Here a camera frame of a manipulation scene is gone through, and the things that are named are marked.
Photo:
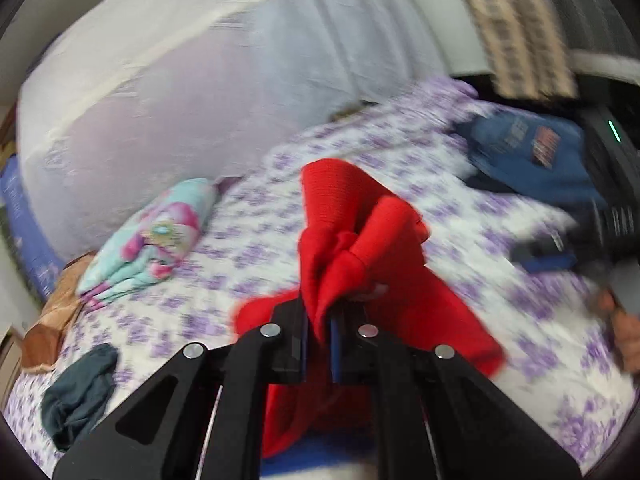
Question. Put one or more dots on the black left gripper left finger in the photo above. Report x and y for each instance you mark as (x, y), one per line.
(201, 414)

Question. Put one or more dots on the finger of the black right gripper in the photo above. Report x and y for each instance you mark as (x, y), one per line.
(539, 256)

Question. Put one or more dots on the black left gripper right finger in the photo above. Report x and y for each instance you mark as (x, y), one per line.
(435, 415)

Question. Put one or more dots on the red striped track pants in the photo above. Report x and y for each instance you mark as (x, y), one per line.
(360, 239)

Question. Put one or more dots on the right hand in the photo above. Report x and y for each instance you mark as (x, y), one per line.
(625, 329)

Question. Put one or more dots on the dark green pants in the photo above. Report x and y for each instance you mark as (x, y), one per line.
(77, 400)

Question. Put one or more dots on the brown orange blanket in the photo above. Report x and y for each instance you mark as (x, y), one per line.
(43, 342)

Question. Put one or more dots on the folded floral quilt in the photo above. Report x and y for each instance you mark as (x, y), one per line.
(150, 245)

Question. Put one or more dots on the beige patterned curtain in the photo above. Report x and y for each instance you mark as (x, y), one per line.
(525, 48)

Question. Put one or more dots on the blue patterned fabric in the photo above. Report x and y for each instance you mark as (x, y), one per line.
(36, 262)

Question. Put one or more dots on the blue corduroy pants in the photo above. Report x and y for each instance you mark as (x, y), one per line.
(540, 157)

